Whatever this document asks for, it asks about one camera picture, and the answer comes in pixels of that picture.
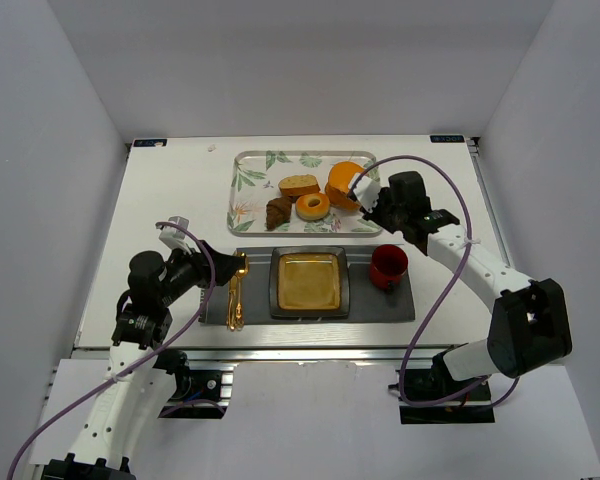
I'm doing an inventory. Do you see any right blue corner label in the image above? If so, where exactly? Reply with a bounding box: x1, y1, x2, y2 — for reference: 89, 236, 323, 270
429, 134, 466, 143

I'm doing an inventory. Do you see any left blue corner label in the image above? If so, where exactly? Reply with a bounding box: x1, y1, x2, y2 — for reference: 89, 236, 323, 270
132, 139, 167, 148

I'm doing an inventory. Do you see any round orange bun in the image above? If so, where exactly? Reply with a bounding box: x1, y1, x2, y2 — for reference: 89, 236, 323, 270
324, 161, 364, 211

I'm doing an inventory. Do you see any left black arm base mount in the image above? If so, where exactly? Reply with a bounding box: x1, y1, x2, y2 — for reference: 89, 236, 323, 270
154, 350, 233, 420

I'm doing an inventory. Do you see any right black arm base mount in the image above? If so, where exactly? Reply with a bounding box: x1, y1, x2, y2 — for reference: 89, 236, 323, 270
387, 369, 495, 425

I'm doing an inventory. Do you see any gold knife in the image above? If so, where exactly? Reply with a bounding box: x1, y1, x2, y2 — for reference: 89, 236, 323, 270
226, 275, 238, 331

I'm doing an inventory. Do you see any floral leaf-pattern serving tray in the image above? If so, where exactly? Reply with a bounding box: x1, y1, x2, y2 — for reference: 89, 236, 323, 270
226, 150, 380, 236

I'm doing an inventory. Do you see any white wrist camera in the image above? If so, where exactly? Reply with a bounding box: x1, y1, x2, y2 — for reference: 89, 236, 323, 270
157, 216, 191, 253
347, 175, 381, 213

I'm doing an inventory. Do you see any orange ring bagel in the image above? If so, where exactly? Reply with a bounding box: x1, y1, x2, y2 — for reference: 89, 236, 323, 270
295, 192, 330, 221

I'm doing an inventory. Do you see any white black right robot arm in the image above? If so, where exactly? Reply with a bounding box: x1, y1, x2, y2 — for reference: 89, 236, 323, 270
350, 171, 573, 395

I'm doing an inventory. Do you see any red cup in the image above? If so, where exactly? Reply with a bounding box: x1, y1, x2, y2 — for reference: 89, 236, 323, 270
369, 244, 408, 293

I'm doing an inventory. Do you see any dark grey placemat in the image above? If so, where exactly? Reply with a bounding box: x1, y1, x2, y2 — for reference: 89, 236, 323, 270
198, 244, 416, 326

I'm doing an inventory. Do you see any sliced bread loaf piece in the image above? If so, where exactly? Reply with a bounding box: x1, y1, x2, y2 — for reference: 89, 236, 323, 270
278, 174, 320, 197

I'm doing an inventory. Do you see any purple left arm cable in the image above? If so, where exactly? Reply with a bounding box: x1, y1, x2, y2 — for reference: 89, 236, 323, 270
4, 220, 216, 480

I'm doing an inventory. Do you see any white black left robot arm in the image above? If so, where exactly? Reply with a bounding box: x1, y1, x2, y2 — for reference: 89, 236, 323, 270
42, 240, 247, 479

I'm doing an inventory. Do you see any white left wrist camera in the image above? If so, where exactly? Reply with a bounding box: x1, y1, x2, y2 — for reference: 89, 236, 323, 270
157, 216, 191, 253

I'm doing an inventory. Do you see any blue corner label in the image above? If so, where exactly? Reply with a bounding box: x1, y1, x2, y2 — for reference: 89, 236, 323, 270
132, 139, 167, 148
429, 134, 466, 143

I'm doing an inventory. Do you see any black square plate, tan centre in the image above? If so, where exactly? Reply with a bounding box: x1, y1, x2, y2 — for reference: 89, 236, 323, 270
269, 246, 350, 319

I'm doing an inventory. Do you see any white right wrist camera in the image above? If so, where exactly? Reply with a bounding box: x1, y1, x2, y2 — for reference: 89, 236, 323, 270
347, 175, 381, 213

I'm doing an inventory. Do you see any dark brown croissant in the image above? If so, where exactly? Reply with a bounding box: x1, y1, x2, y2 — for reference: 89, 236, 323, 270
265, 196, 293, 231

